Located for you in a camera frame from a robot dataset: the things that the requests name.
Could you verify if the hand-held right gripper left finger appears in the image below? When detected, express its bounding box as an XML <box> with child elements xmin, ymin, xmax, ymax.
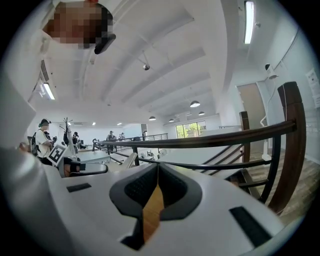
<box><xmin>61</xmin><ymin>162</ymin><xmax>160</xmax><ymax>256</ymax></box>

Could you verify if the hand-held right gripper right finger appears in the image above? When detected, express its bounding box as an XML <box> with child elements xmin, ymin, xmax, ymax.
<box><xmin>144</xmin><ymin>162</ymin><xmax>286</xmax><ymax>256</ymax></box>

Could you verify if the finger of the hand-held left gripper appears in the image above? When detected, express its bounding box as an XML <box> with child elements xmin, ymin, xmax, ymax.
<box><xmin>79</xmin><ymin>162</ymin><xmax>109</xmax><ymax>175</ymax></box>

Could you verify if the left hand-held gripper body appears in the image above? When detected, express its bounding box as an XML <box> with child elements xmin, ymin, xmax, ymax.
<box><xmin>48</xmin><ymin>144</ymin><xmax>87</xmax><ymax>179</ymax></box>

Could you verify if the light blue table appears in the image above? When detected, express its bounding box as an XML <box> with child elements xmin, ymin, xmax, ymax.
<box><xmin>74</xmin><ymin>151</ymin><xmax>111</xmax><ymax>165</ymax></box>

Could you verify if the black coat rack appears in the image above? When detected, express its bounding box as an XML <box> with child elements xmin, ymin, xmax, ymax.
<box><xmin>59</xmin><ymin>116</ymin><xmax>75</xmax><ymax>156</ymax></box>

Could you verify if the wooden table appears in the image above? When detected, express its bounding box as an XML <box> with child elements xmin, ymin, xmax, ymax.
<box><xmin>142</xmin><ymin>184</ymin><xmax>166</xmax><ymax>244</ymax></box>

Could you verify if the short ceiling tube light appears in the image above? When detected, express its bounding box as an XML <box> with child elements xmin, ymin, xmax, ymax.
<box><xmin>42</xmin><ymin>82</ymin><xmax>56</xmax><ymax>101</ymax></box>

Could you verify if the ceiling air vent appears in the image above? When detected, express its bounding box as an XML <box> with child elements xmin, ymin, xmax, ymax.
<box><xmin>40</xmin><ymin>59</ymin><xmax>50</xmax><ymax>82</ymax></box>

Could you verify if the glass window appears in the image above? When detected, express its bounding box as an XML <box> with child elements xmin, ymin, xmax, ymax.
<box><xmin>175</xmin><ymin>121</ymin><xmax>207</xmax><ymax>139</ymax></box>

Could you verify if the black metal railing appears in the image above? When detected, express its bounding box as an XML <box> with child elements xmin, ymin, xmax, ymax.
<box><xmin>91</xmin><ymin>119</ymin><xmax>298</xmax><ymax>205</ymax></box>

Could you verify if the ceiling spot fixture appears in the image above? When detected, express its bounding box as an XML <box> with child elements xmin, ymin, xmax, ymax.
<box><xmin>142</xmin><ymin>51</ymin><xmax>151</xmax><ymax>72</ymax></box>

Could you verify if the person's head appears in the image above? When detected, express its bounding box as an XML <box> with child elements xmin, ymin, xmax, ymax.
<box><xmin>42</xmin><ymin>0</ymin><xmax>115</xmax><ymax>50</ymax></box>

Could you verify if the long ceiling tube light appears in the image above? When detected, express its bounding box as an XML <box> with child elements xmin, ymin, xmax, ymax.
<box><xmin>243</xmin><ymin>0</ymin><xmax>255</xmax><ymax>45</ymax></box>

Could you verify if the dark wooden railing post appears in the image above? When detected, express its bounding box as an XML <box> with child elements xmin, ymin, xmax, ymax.
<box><xmin>239</xmin><ymin>110</ymin><xmax>251</xmax><ymax>163</ymax></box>
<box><xmin>267</xmin><ymin>81</ymin><xmax>307</xmax><ymax>216</ymax></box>

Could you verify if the black head camera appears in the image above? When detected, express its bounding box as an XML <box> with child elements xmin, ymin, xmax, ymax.
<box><xmin>94</xmin><ymin>33</ymin><xmax>117</xmax><ymax>55</ymax></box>

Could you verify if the white wall notice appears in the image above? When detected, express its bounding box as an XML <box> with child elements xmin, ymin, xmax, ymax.
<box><xmin>305</xmin><ymin>67</ymin><xmax>320</xmax><ymax>109</ymax></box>

